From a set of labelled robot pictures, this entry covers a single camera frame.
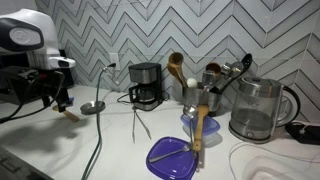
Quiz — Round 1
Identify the steel ladle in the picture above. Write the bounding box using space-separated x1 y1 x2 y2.
221 61 245 81

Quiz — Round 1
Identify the small round steel plate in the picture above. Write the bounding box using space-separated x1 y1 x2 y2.
79 100 107 116

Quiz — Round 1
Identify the clear container with blue lid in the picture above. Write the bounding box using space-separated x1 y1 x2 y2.
180 113 221 148

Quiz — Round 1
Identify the brown round-headed utensil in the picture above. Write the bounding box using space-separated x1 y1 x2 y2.
205 62 222 76

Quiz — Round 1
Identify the dark grey appliance edge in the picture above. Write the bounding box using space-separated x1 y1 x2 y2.
0 145 55 180

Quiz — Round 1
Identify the black countertop appliance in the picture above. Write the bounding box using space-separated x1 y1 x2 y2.
0 49 75 105

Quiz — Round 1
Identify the steel measuring cup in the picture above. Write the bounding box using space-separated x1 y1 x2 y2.
201 70 218 90

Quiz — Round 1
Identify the wooden spoon with round bowl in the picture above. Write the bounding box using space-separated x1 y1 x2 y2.
167 51 185 68

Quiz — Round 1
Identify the black power adapter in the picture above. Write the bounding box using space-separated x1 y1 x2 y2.
284 121 320 146

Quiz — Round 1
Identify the metal fork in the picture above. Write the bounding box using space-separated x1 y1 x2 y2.
148 143 194 164

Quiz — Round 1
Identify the black drip coffee maker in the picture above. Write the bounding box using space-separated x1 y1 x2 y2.
128 62 165 112

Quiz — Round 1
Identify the wooden flat spatula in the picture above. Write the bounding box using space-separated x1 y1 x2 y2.
51 104 81 123

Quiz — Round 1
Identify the thin white cable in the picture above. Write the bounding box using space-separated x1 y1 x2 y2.
227 141 320 180

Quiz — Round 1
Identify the wooden spatula with slanted blade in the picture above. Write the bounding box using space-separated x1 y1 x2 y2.
192 104 210 153

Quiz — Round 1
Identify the metallic cooking spoon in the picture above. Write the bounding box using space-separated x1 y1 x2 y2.
182 104 199 150

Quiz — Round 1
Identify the glass and steel electric kettle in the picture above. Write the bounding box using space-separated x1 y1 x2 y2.
228 76 302 145

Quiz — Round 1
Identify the black coffee maker cord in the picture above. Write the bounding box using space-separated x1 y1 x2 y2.
116 92 135 105

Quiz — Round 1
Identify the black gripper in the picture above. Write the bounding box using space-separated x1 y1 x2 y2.
19 69 73 114

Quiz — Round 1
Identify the white wall outlet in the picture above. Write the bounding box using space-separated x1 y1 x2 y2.
108 52 121 72

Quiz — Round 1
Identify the dark power cable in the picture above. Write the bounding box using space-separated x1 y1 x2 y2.
80 62 118 180

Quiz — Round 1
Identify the clear plastic container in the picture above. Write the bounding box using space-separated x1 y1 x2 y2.
241 155 320 180

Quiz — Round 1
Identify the wooden turner in holder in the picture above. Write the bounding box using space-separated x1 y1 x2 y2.
166 63 188 89

